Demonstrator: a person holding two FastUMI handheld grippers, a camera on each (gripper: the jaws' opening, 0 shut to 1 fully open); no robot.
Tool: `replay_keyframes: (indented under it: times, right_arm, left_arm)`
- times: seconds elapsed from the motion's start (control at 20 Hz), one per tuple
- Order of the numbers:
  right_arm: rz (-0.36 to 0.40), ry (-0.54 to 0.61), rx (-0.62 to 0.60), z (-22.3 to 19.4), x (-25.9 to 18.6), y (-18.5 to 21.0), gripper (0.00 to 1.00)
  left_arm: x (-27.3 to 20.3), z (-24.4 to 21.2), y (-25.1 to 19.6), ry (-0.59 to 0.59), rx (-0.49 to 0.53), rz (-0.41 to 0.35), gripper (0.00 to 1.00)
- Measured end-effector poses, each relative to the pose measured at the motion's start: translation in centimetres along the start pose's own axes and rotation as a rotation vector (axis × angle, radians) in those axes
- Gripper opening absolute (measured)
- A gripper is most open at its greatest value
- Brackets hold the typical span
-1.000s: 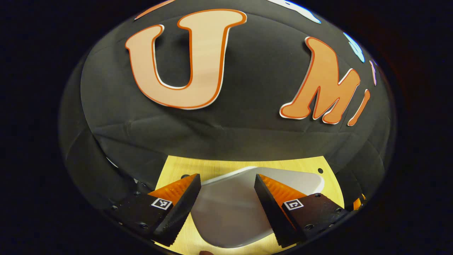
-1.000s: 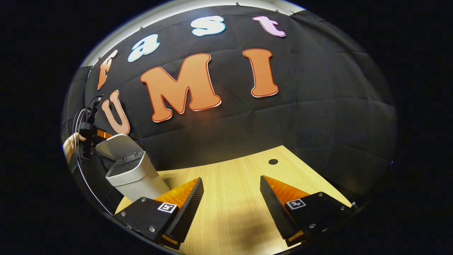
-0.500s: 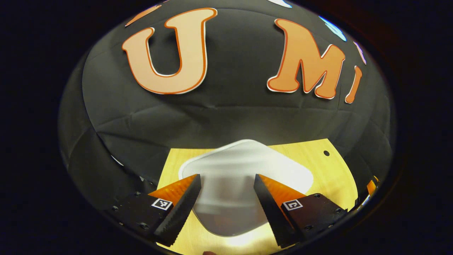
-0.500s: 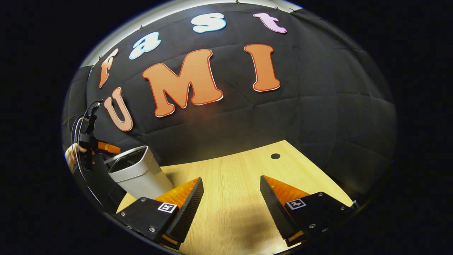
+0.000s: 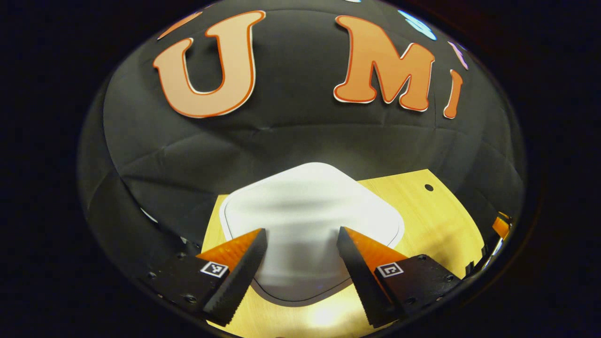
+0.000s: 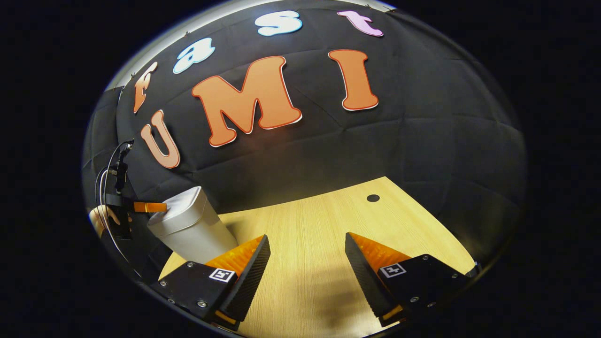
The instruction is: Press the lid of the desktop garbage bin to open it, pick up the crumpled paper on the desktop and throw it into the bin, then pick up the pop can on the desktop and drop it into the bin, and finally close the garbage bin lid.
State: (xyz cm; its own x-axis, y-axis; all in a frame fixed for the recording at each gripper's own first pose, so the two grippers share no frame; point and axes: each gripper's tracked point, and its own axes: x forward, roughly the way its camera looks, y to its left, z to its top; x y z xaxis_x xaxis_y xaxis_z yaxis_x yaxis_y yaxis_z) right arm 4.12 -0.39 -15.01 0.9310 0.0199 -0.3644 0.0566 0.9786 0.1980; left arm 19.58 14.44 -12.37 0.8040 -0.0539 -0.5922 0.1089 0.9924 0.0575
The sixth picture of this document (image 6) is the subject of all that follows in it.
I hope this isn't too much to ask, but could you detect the black backdrop cloth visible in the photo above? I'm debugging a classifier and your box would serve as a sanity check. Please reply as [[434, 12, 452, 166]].
[[81, 0, 527, 268]]

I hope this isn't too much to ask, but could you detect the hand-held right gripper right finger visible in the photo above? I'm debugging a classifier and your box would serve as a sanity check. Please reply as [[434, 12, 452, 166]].
[[345, 231, 482, 328]]

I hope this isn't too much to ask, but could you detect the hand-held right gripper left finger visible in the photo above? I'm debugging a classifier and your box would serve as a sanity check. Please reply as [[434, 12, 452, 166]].
[[157, 235, 271, 331]]

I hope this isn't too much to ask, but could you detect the white desktop garbage bin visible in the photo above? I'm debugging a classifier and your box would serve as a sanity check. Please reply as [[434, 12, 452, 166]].
[[147, 186, 238, 265]]

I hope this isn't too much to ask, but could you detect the wooden desktop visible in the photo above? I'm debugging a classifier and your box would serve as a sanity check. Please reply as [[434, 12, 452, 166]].
[[159, 176, 477, 338]]

